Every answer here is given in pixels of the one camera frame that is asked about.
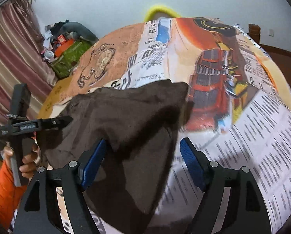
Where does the bamboo folding lap table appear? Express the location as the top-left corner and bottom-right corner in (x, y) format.
(37, 76), (72, 119)

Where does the grey plush toy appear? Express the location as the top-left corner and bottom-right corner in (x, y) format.
(50, 20), (98, 44)

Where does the orange box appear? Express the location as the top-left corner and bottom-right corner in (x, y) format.
(55, 34), (75, 57)

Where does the green storage bag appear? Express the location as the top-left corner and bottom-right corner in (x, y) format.
(50, 39), (91, 79)

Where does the dark brown cloth garment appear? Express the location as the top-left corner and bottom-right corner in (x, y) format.
(36, 80), (188, 233)

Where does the white wall socket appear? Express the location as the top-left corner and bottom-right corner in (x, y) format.
(269, 29), (275, 37)

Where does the wooden bed post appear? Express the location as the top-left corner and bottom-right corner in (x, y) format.
(248, 24), (261, 44)

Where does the newspaper print bed cover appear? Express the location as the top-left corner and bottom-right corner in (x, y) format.
(51, 18), (291, 233)

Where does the striped red beige curtain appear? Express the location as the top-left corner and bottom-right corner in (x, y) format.
(0, 0), (57, 125)

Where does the orange sleeve left forearm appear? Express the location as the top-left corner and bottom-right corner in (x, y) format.
(0, 161), (27, 231)

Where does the person left hand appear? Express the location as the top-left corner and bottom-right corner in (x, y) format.
(3, 142), (39, 181)

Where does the yellow curved foam tube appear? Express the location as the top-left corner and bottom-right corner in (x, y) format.
(143, 4), (181, 22)

